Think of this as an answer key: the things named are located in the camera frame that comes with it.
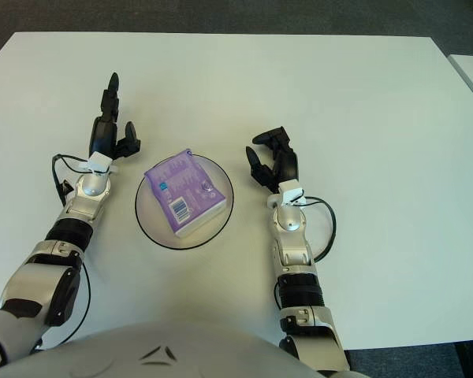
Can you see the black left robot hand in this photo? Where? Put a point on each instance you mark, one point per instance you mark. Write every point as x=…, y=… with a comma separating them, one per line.
x=102, y=136

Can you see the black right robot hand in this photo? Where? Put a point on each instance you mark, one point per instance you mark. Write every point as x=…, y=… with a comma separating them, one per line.
x=287, y=165

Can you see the purple tissue paper pack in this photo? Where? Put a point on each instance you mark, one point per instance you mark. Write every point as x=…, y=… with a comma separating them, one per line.
x=185, y=189

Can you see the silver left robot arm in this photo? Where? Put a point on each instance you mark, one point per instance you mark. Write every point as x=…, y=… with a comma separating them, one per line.
x=43, y=275

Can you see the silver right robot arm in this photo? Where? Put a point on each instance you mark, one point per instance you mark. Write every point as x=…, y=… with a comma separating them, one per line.
x=295, y=248

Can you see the white plate with black rim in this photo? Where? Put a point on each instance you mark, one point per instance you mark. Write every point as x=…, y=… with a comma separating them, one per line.
x=150, y=224

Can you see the silver robot torso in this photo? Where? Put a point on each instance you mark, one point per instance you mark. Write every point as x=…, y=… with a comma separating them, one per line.
x=142, y=350

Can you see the black table leg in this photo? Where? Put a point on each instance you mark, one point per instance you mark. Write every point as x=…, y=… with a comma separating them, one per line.
x=467, y=360

